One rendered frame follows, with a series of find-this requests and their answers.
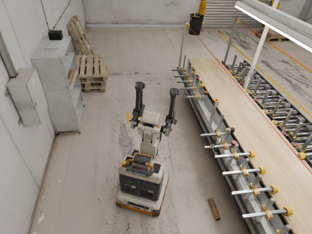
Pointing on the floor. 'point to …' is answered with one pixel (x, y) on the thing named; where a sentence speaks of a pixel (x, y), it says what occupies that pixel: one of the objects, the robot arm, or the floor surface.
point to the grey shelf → (60, 83)
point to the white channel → (269, 28)
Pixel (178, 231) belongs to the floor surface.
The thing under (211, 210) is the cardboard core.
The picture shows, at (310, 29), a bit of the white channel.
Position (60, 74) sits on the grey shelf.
